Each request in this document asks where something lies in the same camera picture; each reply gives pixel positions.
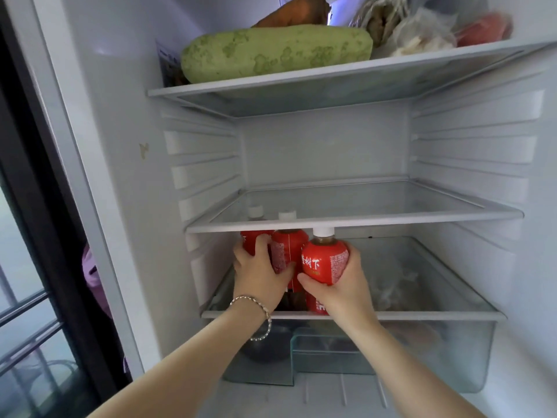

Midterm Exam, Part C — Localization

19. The person's right hand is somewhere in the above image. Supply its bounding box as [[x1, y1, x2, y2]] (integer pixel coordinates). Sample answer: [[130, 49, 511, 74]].
[[297, 245, 379, 334]]

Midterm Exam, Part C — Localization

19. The person's left hand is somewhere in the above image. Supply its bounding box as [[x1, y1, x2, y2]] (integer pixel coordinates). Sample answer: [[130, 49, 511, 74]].
[[233, 234, 296, 316]]

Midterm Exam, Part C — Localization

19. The red drink bottle white cap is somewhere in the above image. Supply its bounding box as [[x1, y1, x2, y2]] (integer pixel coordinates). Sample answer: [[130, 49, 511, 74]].
[[301, 227, 350, 316], [270, 210, 310, 294], [240, 206, 276, 257]]

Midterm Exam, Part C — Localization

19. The person's right forearm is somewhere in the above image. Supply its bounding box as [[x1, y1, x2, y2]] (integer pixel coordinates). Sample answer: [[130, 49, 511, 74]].
[[344, 318, 486, 418]]

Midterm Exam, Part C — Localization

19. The person's left forearm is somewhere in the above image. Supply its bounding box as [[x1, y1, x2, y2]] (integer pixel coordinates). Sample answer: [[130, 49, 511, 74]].
[[87, 302, 271, 418]]

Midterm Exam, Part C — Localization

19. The clear plastic drawer divider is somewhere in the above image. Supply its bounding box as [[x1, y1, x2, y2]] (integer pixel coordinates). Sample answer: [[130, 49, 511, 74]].
[[290, 327, 377, 376]]

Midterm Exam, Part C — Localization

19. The crumpled clear plastic bag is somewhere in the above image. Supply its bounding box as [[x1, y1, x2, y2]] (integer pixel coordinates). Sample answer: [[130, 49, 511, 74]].
[[372, 257, 438, 314]]

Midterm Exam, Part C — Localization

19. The glass fridge shelf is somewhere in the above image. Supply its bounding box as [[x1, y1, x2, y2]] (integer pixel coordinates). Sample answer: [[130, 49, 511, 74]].
[[200, 236, 508, 322], [147, 38, 557, 119], [186, 177, 525, 235]]

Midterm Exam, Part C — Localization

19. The white fridge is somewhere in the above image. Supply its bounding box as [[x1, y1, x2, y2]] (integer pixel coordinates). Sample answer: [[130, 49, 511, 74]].
[[30, 0, 557, 418]]

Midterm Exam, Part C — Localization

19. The clear crisper drawer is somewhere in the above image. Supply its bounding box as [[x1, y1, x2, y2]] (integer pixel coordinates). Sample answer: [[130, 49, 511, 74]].
[[222, 320, 497, 394]]

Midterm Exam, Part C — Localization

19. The pink cloth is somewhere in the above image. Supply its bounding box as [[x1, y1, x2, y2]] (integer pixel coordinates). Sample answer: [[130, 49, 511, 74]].
[[81, 244, 113, 319]]

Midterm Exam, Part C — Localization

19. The green mottled gourd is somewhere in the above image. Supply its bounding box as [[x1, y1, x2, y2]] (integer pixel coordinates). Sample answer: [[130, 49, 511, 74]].
[[180, 24, 374, 86]]

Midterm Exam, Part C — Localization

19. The dark fridge door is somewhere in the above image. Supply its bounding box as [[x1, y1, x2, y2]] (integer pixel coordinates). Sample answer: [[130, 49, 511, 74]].
[[0, 0, 133, 418]]

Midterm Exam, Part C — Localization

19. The orange-brown sweet potato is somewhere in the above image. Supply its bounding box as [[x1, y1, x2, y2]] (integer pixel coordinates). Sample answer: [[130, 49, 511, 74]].
[[252, 0, 332, 29]]

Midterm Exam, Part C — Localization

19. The clear plastic bag of food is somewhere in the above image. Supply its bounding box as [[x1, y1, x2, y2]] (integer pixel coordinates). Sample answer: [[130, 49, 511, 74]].
[[349, 0, 458, 58]]

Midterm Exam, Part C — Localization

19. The metal window railing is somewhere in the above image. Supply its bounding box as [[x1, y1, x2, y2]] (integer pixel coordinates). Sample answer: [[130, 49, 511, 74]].
[[0, 289, 90, 418]]

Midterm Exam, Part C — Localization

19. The pink meat in plastic bag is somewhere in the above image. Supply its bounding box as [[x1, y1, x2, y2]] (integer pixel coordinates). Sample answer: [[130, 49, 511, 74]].
[[454, 11, 514, 48]]

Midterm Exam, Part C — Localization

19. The white bead bracelet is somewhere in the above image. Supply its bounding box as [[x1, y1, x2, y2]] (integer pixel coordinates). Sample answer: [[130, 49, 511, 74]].
[[229, 295, 273, 343]]

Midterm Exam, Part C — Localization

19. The label sticker on fridge wall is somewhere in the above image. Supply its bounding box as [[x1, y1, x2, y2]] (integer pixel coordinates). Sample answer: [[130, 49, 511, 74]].
[[155, 38, 189, 88]]

